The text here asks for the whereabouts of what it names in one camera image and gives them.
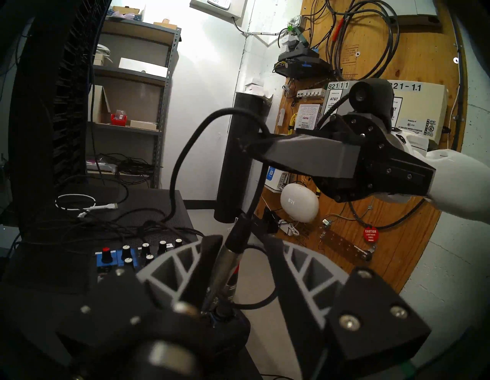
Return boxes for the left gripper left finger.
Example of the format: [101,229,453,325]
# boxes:
[57,234,225,346]

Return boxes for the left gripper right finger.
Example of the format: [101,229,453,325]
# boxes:
[263,234,433,380]

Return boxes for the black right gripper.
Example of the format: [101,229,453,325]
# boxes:
[238,112,437,203]

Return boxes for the blue black audio mixer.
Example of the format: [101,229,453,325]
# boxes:
[92,237,199,292]

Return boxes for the white box blue label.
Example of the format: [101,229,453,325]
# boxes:
[264,167,289,192]

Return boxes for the white ciena box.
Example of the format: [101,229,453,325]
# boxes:
[297,103,322,131]

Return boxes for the tall black cylinder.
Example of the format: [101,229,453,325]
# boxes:
[214,92,272,223]

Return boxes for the white oval device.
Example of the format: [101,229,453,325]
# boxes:
[280,183,320,223]

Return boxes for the beige AT&T network box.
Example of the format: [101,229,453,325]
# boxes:
[387,80,449,144]
[325,80,358,115]

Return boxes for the black router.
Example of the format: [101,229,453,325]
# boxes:
[274,48,333,79]

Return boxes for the pink white package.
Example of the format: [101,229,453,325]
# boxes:
[86,159,117,173]

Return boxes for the grey metal shelving unit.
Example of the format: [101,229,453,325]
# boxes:
[86,17,182,188]

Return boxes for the flat white box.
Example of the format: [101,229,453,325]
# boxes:
[119,57,169,78]

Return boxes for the open cardboard box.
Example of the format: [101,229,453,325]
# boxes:
[90,85,111,124]

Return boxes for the black server rack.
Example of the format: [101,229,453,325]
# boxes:
[8,0,111,238]

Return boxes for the tangled thin black cables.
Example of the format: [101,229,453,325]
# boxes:
[23,174,203,246]

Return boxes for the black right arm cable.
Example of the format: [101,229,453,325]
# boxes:
[346,197,426,231]

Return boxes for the coiled white USB cable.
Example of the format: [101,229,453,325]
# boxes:
[56,193,118,219]

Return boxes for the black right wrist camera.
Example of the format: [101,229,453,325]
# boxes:
[348,78,395,131]

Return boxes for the grey wall panel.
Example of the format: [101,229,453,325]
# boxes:
[189,0,247,21]

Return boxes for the black wall cable bundle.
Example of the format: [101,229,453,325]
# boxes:
[325,0,400,81]

